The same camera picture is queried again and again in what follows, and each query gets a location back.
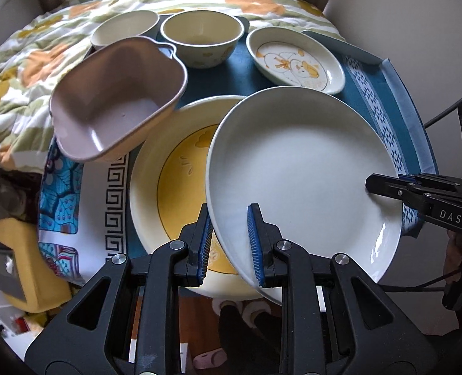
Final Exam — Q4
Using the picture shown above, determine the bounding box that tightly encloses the person's black trouser leg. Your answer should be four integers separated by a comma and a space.
217, 304, 290, 375

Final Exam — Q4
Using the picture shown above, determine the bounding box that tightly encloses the black cable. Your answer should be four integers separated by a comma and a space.
377, 272, 452, 294
422, 83, 462, 130

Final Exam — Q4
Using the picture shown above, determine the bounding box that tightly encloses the person's right hand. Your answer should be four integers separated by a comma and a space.
445, 228, 462, 280

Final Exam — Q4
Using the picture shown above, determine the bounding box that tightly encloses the blue patterned tablecloth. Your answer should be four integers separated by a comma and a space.
38, 16, 439, 282

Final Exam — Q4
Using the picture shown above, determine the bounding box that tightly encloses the floral quilted blanket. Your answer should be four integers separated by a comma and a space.
0, 0, 333, 165

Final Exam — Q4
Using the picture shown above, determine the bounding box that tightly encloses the cream plate with yellow centre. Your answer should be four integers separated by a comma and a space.
130, 96, 282, 301

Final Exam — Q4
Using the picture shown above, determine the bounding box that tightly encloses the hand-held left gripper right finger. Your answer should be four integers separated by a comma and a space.
246, 203, 430, 375

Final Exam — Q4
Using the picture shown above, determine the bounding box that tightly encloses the yellow bag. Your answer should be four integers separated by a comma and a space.
0, 218, 73, 314

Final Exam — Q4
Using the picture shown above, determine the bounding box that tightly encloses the cream bowl with dark stripes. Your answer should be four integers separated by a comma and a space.
91, 10, 160, 51

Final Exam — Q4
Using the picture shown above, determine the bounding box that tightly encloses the oval duck print plate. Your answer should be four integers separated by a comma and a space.
246, 27, 346, 95

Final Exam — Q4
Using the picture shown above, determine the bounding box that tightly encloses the large plain white plate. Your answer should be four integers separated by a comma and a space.
205, 87, 405, 305

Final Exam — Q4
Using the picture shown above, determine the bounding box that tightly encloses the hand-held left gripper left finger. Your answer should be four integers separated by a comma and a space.
24, 202, 213, 375

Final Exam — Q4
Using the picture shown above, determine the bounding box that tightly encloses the pink slipper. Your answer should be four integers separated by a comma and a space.
193, 348, 228, 368
211, 298, 272, 321

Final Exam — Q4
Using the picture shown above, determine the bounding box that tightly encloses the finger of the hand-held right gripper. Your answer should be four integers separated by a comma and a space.
397, 172, 462, 197
365, 173, 431, 213

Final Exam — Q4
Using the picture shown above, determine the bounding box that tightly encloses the cream bowl with yellow print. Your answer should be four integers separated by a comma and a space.
161, 9, 245, 69

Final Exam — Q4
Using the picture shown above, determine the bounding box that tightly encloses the pink square bowl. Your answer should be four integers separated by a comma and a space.
49, 36, 188, 163

